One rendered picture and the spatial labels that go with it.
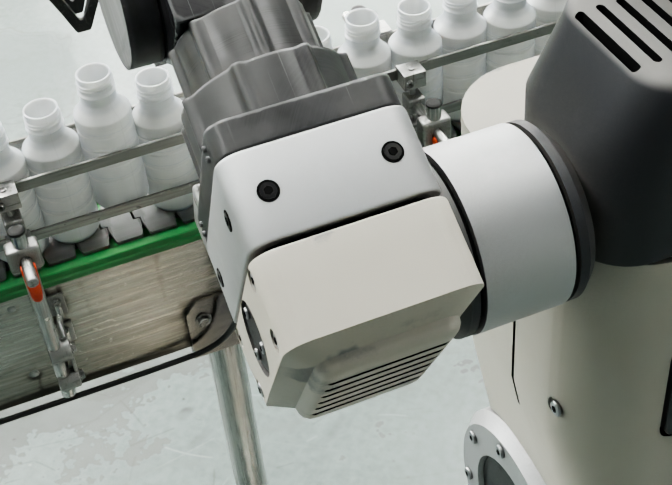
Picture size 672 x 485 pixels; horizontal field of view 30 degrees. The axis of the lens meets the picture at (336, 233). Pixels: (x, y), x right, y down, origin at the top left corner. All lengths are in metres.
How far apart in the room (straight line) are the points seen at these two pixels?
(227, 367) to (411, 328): 1.09
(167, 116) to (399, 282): 0.84
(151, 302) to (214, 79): 0.88
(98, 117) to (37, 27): 2.41
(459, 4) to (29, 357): 0.62
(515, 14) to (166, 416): 1.34
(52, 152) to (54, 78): 2.16
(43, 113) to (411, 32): 0.40
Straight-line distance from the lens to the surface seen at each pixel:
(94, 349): 1.46
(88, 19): 1.25
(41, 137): 1.32
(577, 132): 0.57
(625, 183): 0.56
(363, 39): 1.37
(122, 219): 1.41
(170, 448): 2.47
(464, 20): 1.42
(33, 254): 1.27
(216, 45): 0.58
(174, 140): 1.33
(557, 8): 1.47
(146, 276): 1.41
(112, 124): 1.30
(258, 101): 0.55
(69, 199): 1.35
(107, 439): 2.52
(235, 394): 1.64
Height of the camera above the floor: 1.91
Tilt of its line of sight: 42 degrees down
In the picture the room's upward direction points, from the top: 5 degrees counter-clockwise
